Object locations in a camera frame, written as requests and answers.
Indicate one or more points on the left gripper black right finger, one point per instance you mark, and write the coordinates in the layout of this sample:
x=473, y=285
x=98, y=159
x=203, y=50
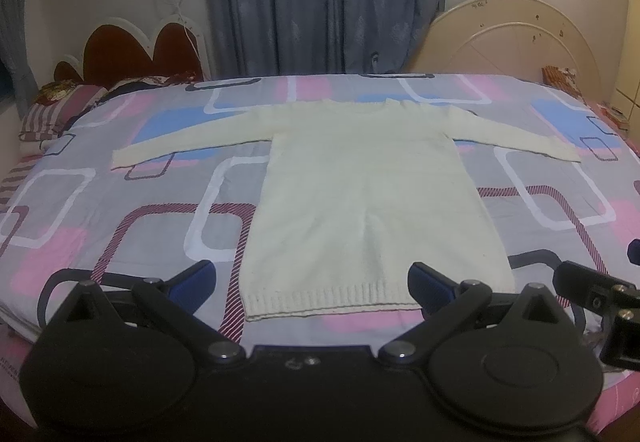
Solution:
x=448, y=307

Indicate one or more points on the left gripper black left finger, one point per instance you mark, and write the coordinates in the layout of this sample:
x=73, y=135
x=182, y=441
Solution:
x=170, y=306

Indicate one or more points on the cream knit sweater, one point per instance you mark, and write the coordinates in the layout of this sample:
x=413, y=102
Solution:
x=353, y=195

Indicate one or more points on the orange patterned cloth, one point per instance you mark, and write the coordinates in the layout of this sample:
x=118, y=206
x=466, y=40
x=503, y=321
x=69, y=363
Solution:
x=563, y=79

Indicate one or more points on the floral striped pillow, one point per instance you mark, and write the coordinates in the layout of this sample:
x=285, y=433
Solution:
x=60, y=104

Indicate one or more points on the red white scalloped headboard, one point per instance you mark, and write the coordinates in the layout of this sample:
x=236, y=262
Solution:
x=117, y=50

